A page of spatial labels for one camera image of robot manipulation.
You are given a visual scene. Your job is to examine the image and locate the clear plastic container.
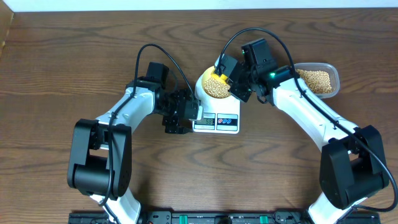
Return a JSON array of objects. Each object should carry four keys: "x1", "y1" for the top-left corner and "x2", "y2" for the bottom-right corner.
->
[{"x1": 295, "y1": 62, "x2": 340, "y2": 98}]

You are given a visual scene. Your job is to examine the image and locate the white digital kitchen scale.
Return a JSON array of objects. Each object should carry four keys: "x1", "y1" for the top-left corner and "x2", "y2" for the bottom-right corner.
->
[{"x1": 192, "y1": 75, "x2": 241, "y2": 134}]

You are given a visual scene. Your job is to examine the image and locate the soybeans in bowl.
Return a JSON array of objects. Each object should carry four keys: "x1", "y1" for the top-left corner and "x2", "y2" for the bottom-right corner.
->
[{"x1": 203, "y1": 77, "x2": 231, "y2": 99}]

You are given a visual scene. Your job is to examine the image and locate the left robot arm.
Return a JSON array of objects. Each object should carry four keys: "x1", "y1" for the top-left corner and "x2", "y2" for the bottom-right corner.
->
[{"x1": 67, "y1": 62, "x2": 203, "y2": 223}]

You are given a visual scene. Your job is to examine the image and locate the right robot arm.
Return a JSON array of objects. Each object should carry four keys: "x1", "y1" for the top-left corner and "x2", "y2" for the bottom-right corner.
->
[{"x1": 216, "y1": 39, "x2": 397, "y2": 223}]

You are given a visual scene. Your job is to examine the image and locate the yellow measuring scoop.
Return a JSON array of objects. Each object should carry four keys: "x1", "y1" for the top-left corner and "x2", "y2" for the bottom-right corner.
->
[{"x1": 210, "y1": 72, "x2": 228, "y2": 85}]

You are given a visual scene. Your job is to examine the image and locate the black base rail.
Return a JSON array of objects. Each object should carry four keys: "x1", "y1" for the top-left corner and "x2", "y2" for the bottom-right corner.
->
[{"x1": 68, "y1": 210, "x2": 381, "y2": 224}]

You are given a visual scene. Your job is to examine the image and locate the pale yellow bowl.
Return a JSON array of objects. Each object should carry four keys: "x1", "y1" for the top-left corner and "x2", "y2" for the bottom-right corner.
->
[{"x1": 201, "y1": 66, "x2": 215, "y2": 88}]

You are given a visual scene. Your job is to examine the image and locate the soybeans pile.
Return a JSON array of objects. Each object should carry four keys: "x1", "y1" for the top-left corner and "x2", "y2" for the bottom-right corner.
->
[{"x1": 296, "y1": 69, "x2": 332, "y2": 94}]

